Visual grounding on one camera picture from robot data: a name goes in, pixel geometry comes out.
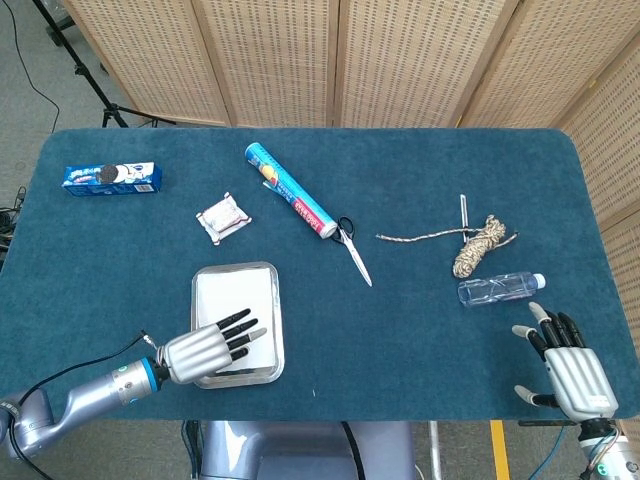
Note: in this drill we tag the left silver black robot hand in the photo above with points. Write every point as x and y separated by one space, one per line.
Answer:
197 352

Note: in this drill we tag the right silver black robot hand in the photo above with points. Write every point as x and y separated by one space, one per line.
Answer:
580 380

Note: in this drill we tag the white paper sheet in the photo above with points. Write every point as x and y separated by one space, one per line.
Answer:
225 295

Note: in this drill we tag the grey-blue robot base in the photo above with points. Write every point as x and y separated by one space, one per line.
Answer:
300 450

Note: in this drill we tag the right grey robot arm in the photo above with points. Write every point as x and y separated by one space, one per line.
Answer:
612 457

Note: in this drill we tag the silver metal tray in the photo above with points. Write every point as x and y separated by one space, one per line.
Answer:
280 320

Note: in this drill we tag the yellow floor tape strip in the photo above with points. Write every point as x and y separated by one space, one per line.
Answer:
500 450

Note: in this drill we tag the clear plastic water bottle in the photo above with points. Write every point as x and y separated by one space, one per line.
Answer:
495 290

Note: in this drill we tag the white red snack packet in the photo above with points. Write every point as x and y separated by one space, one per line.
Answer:
222 217

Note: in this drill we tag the silver metal pole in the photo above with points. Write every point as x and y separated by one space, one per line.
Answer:
436 450

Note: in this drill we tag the blue carpet table cover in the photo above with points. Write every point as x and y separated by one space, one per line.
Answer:
400 350

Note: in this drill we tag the blue plastic wrap roll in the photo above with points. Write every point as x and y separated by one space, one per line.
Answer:
290 190

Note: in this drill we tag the blue cookie box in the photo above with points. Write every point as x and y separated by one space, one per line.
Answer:
110 180

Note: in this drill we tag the thin silver metal strip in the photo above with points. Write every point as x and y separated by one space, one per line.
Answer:
463 210

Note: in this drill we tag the black tripod stand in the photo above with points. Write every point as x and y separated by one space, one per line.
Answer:
112 114

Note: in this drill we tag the wicker folding screen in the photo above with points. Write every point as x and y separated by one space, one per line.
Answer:
280 60

